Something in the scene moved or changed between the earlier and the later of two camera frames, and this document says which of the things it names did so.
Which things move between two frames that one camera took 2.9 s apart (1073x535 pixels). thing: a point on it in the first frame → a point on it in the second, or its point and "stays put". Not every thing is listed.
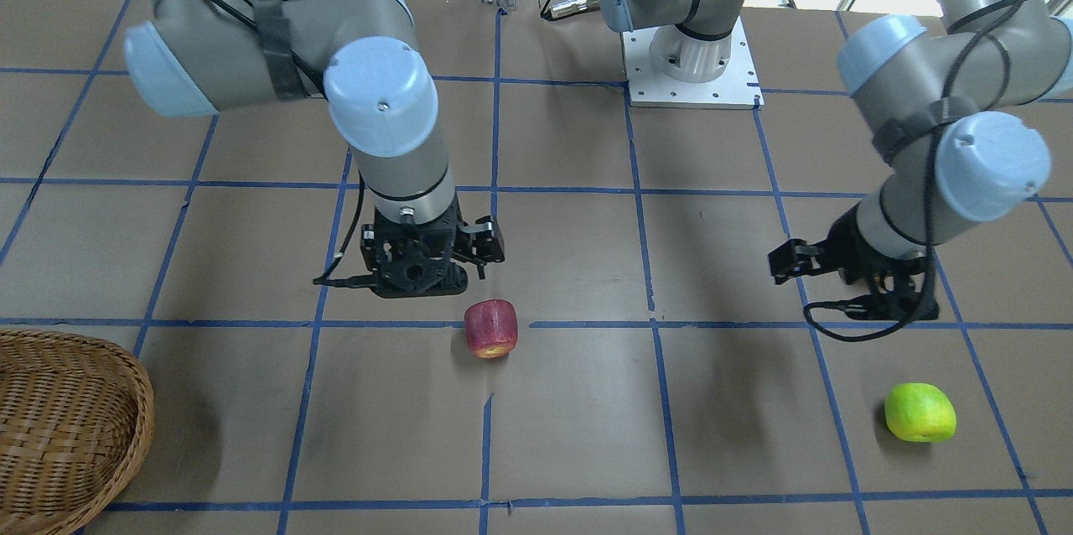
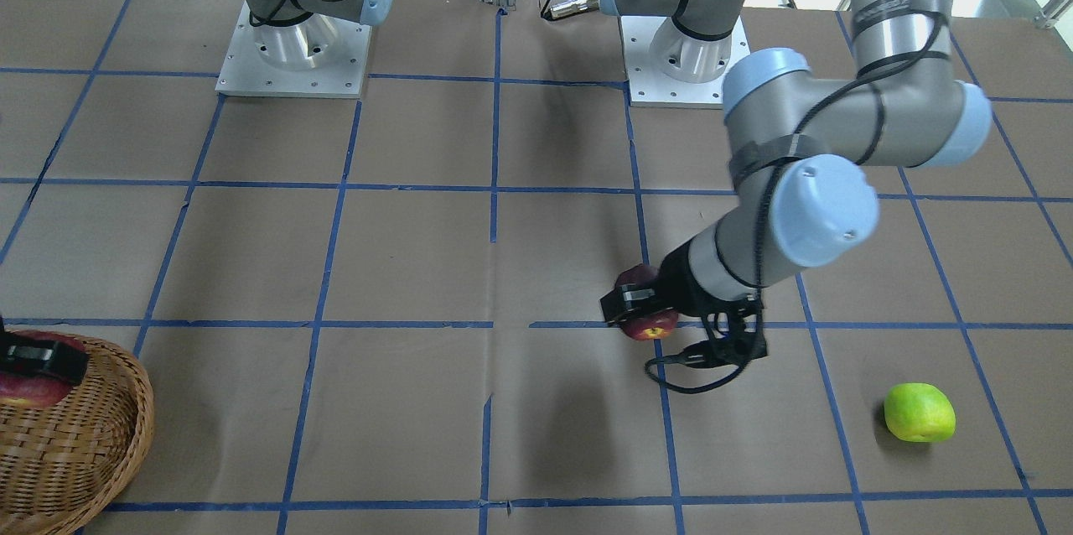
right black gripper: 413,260 → 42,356
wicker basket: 75,418 stays put
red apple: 491,327 → 34,390
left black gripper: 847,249 → 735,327
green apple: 920,412 stays put
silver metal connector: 575,6 stays put
